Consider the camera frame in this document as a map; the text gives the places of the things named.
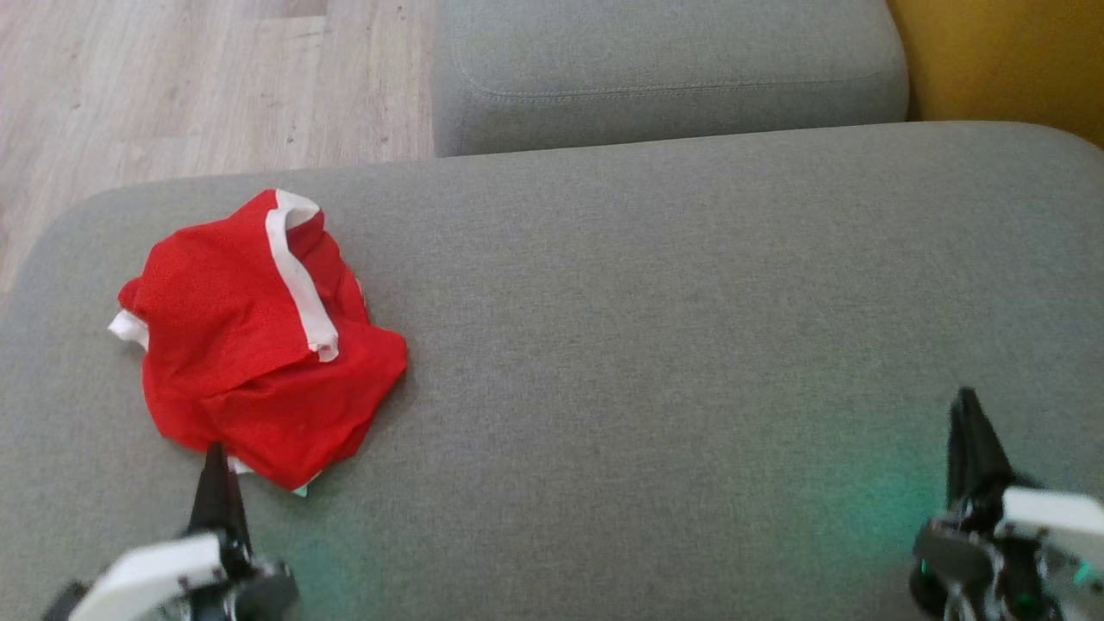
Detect red shorts with white trim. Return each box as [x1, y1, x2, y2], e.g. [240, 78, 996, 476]
[117, 189, 373, 406]

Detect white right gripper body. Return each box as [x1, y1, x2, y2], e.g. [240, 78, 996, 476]
[910, 487, 1104, 621]

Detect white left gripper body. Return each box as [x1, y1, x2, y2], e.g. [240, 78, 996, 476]
[43, 533, 299, 621]

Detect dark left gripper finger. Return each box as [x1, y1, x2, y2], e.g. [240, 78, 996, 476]
[190, 442, 223, 532]
[220, 447, 254, 555]

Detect yellow sofa backrest cushion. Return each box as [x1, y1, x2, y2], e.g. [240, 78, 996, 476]
[887, 0, 1104, 149]

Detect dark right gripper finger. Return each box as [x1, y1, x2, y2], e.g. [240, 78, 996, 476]
[946, 387, 975, 511]
[968, 390, 1015, 506]

